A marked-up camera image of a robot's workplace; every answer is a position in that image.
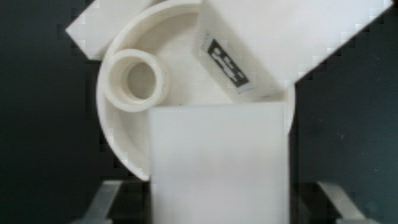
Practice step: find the white stool leg with tag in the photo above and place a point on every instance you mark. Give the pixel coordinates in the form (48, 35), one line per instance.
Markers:
(266, 38)

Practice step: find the white round stool seat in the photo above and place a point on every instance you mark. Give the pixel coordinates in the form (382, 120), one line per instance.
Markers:
(151, 76)

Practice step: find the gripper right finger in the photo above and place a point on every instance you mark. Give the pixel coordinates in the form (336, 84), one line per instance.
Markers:
(350, 214)

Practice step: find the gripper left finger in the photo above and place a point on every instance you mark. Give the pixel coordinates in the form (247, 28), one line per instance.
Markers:
(96, 215)

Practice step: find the white right fence wall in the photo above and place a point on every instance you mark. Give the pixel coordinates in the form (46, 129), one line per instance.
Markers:
(99, 22)

